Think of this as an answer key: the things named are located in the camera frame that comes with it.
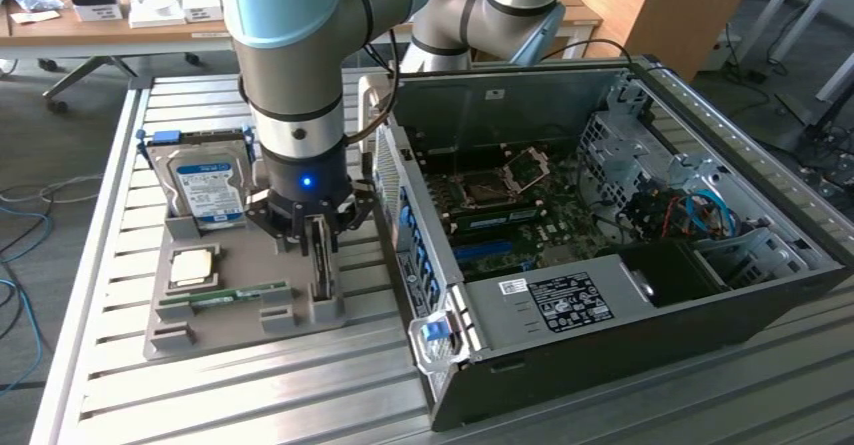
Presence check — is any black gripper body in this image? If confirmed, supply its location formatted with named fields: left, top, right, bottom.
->
left=259, top=137, right=355, bottom=216

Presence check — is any graphics card with metal bracket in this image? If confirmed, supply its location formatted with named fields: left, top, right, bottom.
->
left=307, top=214, right=336, bottom=306

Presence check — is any hard disk with blue carrier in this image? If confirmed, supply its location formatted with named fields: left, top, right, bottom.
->
left=136, top=125, right=262, bottom=231

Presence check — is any CPU chip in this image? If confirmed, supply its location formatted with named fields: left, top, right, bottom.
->
left=168, top=250, right=215, bottom=286

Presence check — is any CPU socket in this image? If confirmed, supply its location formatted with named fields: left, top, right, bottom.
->
left=452, top=169, right=516, bottom=210

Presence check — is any blue expansion slot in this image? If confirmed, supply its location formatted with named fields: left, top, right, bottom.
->
left=455, top=238, right=515, bottom=262

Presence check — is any grey parts rack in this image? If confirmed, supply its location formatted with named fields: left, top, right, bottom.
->
left=143, top=209, right=348, bottom=361

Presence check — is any metal socket cover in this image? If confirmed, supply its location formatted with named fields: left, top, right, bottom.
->
left=503, top=147, right=553, bottom=191

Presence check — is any silver chipset heatsink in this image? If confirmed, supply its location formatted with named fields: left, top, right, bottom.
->
left=538, top=244, right=593, bottom=269

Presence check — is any green motherboard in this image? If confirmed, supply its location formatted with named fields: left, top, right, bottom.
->
left=420, top=140, right=622, bottom=279

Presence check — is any grey power supply unit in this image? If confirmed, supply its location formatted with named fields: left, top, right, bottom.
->
left=460, top=254, right=653, bottom=354

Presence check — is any small white box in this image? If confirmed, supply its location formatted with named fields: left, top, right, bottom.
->
left=180, top=0, right=223, bottom=24

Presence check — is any flat white box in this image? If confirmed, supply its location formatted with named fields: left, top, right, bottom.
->
left=127, top=0, right=187, bottom=29

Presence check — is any wooden office desk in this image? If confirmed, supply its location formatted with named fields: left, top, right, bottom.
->
left=336, top=0, right=605, bottom=74
left=0, top=0, right=242, bottom=114

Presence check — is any perforated silver disk bay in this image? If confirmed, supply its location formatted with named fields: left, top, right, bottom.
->
left=577, top=109, right=677, bottom=202

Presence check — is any white box with black inset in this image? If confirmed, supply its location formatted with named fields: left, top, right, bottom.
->
left=65, top=0, right=126, bottom=22

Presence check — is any black plastic shroud box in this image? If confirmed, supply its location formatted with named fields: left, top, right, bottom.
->
left=617, top=241, right=733, bottom=310

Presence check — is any paper tag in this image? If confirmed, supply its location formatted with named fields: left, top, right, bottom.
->
left=9, top=9, right=61, bottom=25

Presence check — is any open black PC case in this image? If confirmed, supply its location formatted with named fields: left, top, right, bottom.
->
left=356, top=54, right=854, bottom=434

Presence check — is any wooden cabinet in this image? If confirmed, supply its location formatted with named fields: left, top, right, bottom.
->
left=553, top=0, right=766, bottom=79

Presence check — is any grey floor cable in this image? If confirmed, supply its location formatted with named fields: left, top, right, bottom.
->
left=0, top=174, right=101, bottom=205

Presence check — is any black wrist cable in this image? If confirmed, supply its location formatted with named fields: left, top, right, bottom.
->
left=336, top=0, right=402, bottom=139

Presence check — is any blue floor cable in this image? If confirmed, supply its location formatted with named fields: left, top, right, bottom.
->
left=0, top=204, right=52, bottom=396

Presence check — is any black wire bundle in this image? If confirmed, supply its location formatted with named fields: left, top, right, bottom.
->
left=619, top=190, right=675, bottom=241

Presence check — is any black cable behind case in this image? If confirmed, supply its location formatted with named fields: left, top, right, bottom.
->
left=532, top=38, right=635, bottom=65

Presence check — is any red wire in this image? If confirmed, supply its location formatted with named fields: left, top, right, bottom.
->
left=666, top=195, right=699, bottom=239

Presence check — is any blue wire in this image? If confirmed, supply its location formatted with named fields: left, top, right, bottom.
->
left=686, top=192, right=741, bottom=240

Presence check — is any white table frame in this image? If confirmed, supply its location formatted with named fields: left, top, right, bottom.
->
left=766, top=0, right=854, bottom=104

